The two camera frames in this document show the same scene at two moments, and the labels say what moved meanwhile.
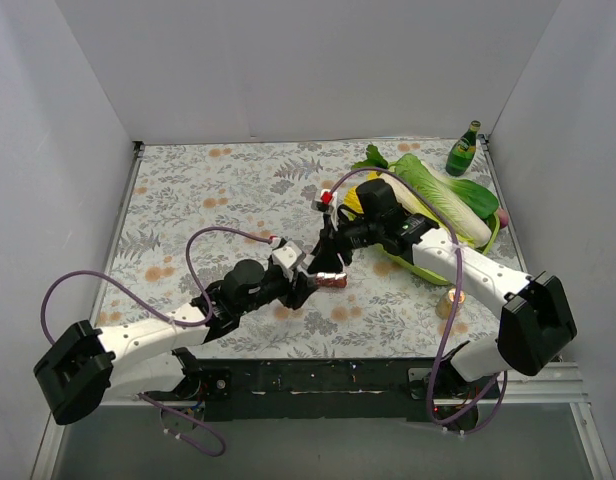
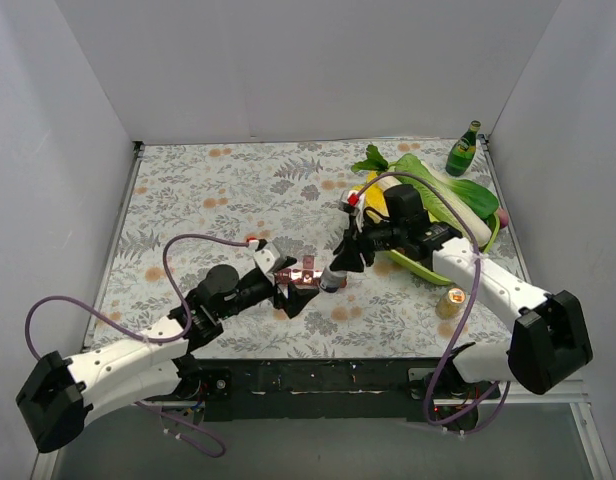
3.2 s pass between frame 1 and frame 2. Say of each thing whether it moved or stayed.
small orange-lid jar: stayed
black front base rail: stayed
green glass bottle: stayed
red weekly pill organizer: moved
